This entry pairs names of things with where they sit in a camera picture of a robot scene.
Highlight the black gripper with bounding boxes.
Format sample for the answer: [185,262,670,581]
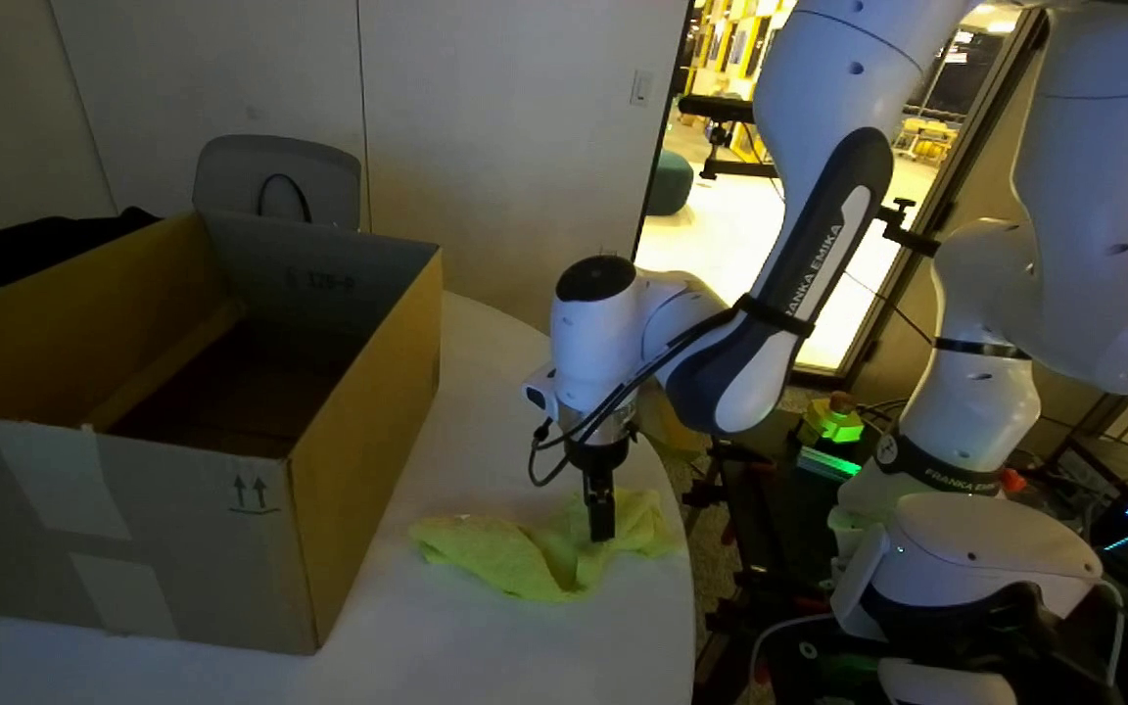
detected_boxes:
[570,437,626,541]

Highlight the brown cardboard box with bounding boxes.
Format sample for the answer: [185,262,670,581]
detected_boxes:
[0,215,444,655]

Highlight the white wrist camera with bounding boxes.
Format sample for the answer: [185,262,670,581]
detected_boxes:
[521,376,558,417]

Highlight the black bag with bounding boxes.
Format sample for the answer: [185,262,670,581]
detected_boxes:
[0,209,153,284]

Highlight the green lit electronics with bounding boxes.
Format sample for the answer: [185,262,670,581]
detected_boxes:
[794,398,866,479]

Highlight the yellow microfiber towel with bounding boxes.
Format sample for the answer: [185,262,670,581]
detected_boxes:
[407,489,677,603]

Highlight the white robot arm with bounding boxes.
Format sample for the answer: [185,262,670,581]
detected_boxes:
[541,0,1128,532]

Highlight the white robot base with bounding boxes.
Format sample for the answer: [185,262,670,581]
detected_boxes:
[830,485,1128,705]

